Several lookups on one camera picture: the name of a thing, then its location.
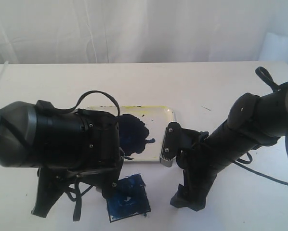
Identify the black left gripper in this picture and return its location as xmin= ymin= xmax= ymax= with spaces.
xmin=31 ymin=168 xmax=121 ymax=216

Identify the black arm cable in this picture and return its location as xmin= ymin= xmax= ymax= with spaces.
xmin=71 ymin=90 xmax=122 ymax=121
xmin=233 ymin=125 xmax=288 ymax=187

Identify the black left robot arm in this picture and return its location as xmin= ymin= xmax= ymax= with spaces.
xmin=0 ymin=101 xmax=123 ymax=221

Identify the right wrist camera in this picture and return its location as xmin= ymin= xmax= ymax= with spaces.
xmin=159 ymin=122 xmax=182 ymax=167

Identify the black paintbrush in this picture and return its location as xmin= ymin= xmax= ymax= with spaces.
xmin=73 ymin=178 xmax=82 ymax=222

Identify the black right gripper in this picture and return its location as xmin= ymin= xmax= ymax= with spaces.
xmin=170 ymin=129 xmax=216 ymax=211

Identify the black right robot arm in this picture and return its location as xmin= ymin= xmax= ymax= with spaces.
xmin=160 ymin=82 xmax=288 ymax=211

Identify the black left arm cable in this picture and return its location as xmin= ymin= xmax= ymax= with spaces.
xmin=71 ymin=90 xmax=122 ymax=121

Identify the white paint tray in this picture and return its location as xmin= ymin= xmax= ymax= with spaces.
xmin=86 ymin=104 xmax=178 ymax=163

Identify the white backdrop curtain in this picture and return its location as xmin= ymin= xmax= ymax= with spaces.
xmin=0 ymin=0 xmax=288 ymax=64

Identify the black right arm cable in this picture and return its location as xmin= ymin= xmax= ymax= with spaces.
xmin=233 ymin=125 xmax=288 ymax=187

